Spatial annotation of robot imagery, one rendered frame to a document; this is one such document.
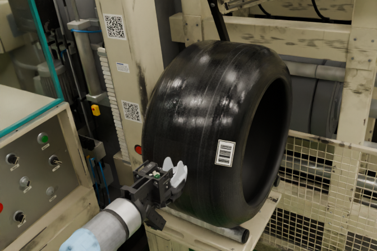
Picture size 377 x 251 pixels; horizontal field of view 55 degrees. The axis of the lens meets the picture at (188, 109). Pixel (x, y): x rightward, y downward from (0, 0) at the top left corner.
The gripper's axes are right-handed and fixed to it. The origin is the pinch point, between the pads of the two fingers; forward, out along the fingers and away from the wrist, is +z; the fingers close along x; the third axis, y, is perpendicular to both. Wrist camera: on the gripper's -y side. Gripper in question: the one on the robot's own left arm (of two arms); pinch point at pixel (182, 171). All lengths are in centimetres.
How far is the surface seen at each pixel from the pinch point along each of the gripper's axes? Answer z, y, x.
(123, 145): 23, -16, 42
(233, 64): 18.8, 22.7, -4.6
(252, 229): 29, -40, -8
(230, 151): 4.7, 6.3, -11.0
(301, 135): 62, -17, -13
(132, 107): 19.4, 2.8, 32.1
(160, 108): 5.8, 12.7, 9.8
